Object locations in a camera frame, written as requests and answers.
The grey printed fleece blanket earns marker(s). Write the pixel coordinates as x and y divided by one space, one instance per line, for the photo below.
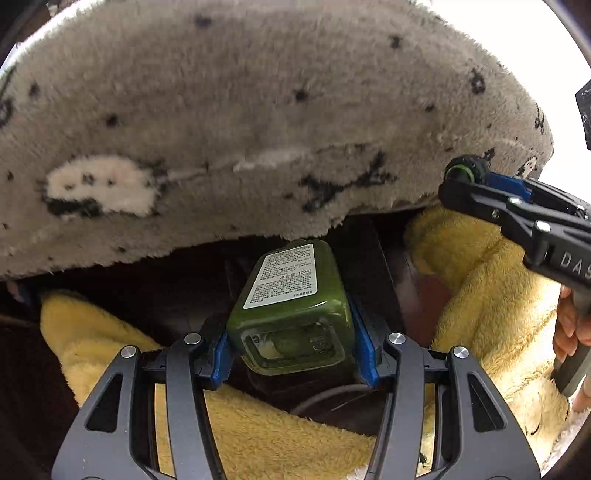
231 115

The yellow fleece cloth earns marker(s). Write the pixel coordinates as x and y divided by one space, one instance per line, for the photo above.
480 286

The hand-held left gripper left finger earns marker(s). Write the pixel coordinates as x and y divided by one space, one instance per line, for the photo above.
220 360

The person's right hand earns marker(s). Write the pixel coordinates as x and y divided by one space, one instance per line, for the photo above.
565 332

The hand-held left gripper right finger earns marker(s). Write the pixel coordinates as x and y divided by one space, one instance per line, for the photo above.
364 355

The green square bottle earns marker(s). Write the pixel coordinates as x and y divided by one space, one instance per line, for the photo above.
295 318

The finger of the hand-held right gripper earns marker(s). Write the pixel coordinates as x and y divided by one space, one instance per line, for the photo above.
475 203
508 184

